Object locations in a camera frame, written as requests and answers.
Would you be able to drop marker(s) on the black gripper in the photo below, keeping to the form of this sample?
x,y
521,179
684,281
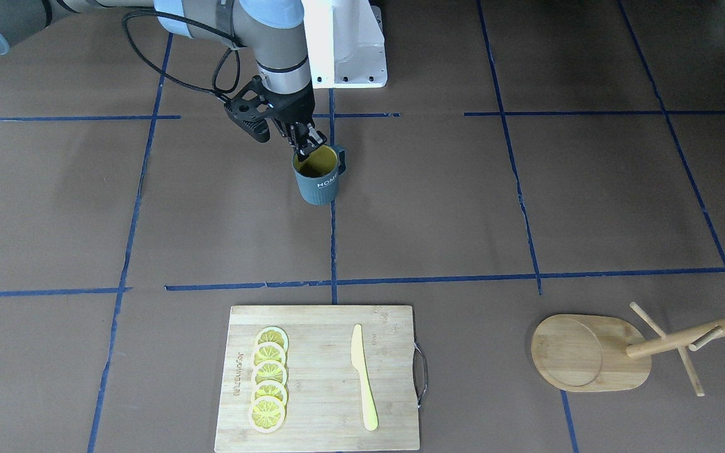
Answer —
x,y
294,107

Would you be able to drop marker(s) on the dark teal mug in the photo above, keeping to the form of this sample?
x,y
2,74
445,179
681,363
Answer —
x,y
318,175

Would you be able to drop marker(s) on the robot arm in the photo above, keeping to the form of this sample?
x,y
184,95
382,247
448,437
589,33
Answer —
x,y
273,31

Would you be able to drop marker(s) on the wooden cup rack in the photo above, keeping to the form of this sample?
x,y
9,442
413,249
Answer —
x,y
596,354

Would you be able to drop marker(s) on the lemon slice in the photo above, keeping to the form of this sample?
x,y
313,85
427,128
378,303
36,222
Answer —
x,y
269,351
272,388
266,414
273,334
270,370

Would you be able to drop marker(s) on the yellow plastic knife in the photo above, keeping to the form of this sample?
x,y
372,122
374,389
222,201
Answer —
x,y
370,418

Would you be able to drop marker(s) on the bamboo cutting board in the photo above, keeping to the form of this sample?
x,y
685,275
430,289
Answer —
x,y
324,406

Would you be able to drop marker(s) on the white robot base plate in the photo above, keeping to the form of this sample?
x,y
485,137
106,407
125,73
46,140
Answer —
x,y
346,44

